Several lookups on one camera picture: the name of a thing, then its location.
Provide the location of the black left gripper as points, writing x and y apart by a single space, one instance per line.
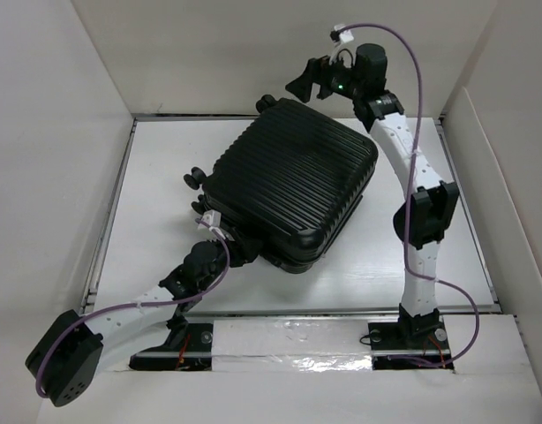
242 252

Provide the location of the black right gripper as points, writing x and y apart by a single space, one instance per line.
317 71

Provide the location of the black hard-shell suitcase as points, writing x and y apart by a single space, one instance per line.
288 183

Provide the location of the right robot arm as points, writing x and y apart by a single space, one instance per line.
429 201

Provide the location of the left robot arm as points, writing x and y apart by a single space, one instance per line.
73 349

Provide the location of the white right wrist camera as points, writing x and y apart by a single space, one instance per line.
341 36

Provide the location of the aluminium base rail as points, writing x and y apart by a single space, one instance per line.
268 344

